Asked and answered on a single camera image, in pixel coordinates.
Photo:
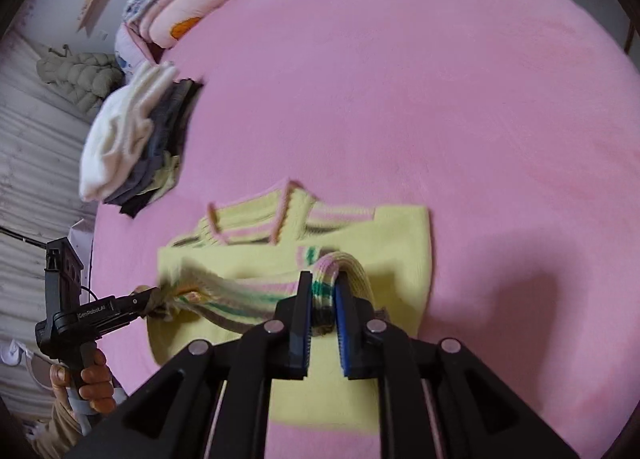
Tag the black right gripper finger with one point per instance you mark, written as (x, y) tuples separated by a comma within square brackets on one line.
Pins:
[(137, 305)]

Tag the yellow striped knit cardigan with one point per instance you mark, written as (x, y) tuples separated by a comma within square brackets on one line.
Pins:
[(229, 273)]

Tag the folded pink cartoon quilt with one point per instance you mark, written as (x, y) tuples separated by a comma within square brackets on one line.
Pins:
[(161, 27)]

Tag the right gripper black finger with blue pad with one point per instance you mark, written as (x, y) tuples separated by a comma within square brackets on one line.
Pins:
[(351, 312), (294, 341)]

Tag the pink bed sheet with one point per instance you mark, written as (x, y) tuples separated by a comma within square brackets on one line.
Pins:
[(516, 122)]

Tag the person's left hand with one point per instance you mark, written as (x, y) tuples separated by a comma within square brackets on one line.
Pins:
[(98, 389)]

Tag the white folded sweater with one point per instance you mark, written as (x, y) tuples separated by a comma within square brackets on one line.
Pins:
[(121, 130)]

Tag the dark grey folded clothes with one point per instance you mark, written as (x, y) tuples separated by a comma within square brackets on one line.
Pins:
[(157, 169)]

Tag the grey puffer jacket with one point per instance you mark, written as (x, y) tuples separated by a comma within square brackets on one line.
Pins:
[(85, 80)]

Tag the white curtain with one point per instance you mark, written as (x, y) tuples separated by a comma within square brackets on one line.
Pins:
[(41, 140)]

